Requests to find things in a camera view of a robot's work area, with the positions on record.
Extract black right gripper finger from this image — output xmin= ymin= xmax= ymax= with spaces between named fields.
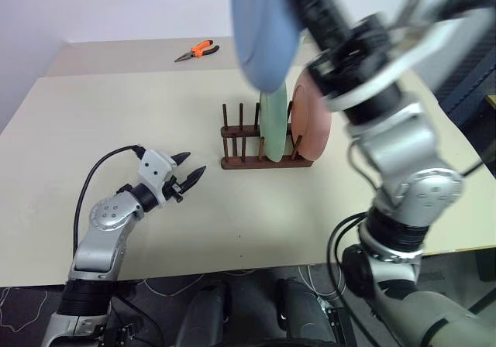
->
xmin=284 ymin=0 xmax=352 ymax=52

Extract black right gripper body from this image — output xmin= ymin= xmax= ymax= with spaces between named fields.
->
xmin=305 ymin=12 xmax=393 ymax=97

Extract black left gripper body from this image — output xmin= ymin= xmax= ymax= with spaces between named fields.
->
xmin=161 ymin=175 xmax=188 ymax=204

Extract blue plate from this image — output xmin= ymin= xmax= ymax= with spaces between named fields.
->
xmin=230 ymin=0 xmax=302 ymax=93

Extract wooden dish rack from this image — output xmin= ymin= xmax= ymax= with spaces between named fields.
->
xmin=220 ymin=102 xmax=315 ymax=170

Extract pink plate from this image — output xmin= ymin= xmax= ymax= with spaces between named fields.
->
xmin=289 ymin=67 xmax=333 ymax=163

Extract green plate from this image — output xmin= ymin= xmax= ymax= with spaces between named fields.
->
xmin=258 ymin=82 xmax=290 ymax=163

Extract orange black pliers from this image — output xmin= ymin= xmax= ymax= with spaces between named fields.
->
xmin=174 ymin=39 xmax=221 ymax=64

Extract black fabric chair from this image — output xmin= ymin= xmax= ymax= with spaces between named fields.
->
xmin=432 ymin=9 xmax=496 ymax=163

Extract dark rounded shape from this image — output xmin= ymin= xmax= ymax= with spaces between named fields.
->
xmin=274 ymin=277 xmax=339 ymax=347
xmin=176 ymin=279 xmax=234 ymax=347

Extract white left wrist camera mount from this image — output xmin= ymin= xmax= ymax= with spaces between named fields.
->
xmin=138 ymin=149 xmax=176 ymax=205

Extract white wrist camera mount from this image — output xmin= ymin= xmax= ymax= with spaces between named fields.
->
xmin=324 ymin=0 xmax=487 ymax=112
xmin=138 ymin=149 xmax=176 ymax=205

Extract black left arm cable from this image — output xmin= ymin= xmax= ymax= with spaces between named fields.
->
xmin=73 ymin=143 xmax=145 ymax=256

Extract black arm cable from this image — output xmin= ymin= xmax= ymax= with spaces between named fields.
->
xmin=326 ymin=211 xmax=392 ymax=347
xmin=73 ymin=143 xmax=145 ymax=256

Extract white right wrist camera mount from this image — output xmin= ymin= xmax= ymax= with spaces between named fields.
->
xmin=324 ymin=0 xmax=487 ymax=112

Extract white floor wire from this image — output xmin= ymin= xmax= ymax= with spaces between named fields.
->
xmin=142 ymin=268 xmax=257 ymax=298
xmin=0 ymin=286 xmax=48 ymax=333

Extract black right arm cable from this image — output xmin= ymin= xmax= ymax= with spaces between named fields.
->
xmin=326 ymin=211 xmax=392 ymax=347

